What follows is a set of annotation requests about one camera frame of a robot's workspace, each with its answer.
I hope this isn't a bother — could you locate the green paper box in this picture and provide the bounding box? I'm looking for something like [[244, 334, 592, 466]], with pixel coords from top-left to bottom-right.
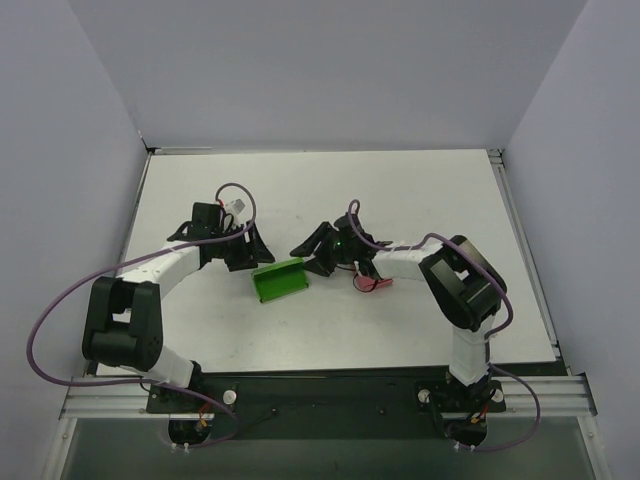
[[251, 258, 309, 303]]

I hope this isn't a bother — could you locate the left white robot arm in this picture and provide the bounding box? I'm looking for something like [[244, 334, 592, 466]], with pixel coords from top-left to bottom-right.
[[82, 199, 275, 412]]

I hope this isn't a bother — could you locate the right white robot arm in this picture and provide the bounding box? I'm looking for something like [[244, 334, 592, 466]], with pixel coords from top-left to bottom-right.
[[290, 215, 508, 387]]

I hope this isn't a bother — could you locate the pink paper box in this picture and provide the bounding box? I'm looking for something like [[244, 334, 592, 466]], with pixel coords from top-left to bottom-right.
[[353, 275, 393, 293]]

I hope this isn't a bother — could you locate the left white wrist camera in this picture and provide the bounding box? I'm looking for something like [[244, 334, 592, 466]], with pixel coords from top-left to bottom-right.
[[219, 199, 246, 216]]

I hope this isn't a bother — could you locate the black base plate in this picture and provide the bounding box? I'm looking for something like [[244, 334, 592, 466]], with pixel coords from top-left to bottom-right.
[[146, 367, 506, 446]]

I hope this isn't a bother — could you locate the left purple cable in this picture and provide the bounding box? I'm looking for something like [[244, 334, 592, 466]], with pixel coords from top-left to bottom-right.
[[24, 182, 259, 386]]

